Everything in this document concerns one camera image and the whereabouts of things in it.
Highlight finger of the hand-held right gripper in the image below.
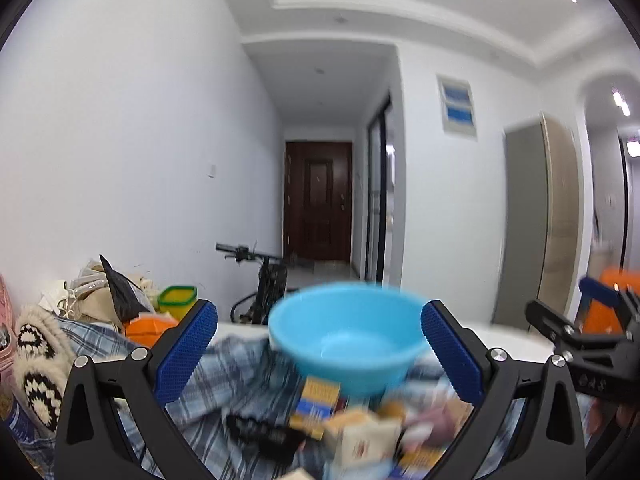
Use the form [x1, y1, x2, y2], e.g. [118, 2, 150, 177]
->
[580, 276, 640, 338]
[525, 300, 640, 402]

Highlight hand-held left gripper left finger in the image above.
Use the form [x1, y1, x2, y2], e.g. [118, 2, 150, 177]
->
[54, 299, 219, 480]

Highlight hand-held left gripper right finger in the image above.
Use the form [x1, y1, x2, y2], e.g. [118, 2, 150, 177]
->
[421, 300, 587, 480]

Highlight light blue plastic basin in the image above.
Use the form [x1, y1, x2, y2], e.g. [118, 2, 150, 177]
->
[268, 282, 432, 397]

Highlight cream cardboard box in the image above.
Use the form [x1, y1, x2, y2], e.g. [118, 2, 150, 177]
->
[324, 407, 403, 472]

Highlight gold and blue box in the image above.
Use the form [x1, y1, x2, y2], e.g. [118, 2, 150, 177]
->
[289, 376, 342, 441]

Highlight blue labelled container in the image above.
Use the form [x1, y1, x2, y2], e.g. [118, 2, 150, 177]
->
[0, 394, 43, 457]

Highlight orange stool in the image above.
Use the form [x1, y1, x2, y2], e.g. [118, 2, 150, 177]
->
[581, 267, 640, 336]

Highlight orange round object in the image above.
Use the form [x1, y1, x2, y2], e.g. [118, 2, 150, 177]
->
[124, 312, 179, 349]

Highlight blue plaid cloth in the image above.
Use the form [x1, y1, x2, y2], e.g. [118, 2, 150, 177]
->
[10, 317, 551, 480]

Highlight green and yellow tub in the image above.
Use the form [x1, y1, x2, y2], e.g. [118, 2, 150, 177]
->
[157, 285, 199, 319]

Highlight pink rolled bags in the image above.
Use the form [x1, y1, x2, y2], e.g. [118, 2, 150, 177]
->
[400, 400, 453, 447]

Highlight black plastic bag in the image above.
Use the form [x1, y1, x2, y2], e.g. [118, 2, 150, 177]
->
[99, 254, 152, 332]

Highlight beige refrigerator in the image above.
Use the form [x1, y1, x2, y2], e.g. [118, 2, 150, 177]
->
[491, 113, 585, 334]

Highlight beige cloth bags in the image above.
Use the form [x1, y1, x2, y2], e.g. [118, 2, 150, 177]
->
[40, 259, 162, 332]

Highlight black bicycle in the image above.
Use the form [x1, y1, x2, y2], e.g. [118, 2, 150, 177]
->
[215, 242, 301, 326]

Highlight white and black fuzzy knit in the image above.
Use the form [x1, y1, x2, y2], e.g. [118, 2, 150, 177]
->
[12, 304, 77, 435]

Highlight pink object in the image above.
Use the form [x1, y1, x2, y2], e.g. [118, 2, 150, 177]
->
[0, 274, 17, 383]

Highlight black framed glass door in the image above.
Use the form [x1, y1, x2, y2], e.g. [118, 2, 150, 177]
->
[366, 92, 397, 287]

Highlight brown entrance door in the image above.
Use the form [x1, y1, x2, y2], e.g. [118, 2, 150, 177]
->
[283, 141, 354, 266]

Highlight wall electrical panel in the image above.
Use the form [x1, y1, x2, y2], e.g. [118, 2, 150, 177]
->
[437, 74, 479, 142]

